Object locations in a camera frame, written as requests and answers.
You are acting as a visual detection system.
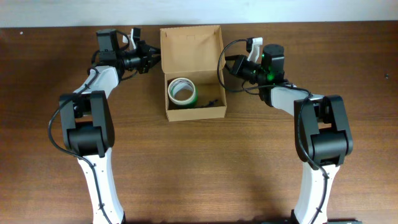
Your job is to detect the cream masking tape roll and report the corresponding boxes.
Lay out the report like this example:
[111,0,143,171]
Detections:
[167,78,197,106]

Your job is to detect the brown cardboard box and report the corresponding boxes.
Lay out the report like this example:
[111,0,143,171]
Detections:
[160,25,227,121]

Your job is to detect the black permanent marker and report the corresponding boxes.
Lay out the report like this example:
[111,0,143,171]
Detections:
[196,99,218,108]

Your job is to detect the green tape roll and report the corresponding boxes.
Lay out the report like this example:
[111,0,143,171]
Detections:
[168,83,197,108]

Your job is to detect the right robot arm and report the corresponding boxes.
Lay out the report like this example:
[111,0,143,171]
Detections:
[217,39,353,223]

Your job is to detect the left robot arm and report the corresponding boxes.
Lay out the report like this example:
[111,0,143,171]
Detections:
[54,27,161,223]

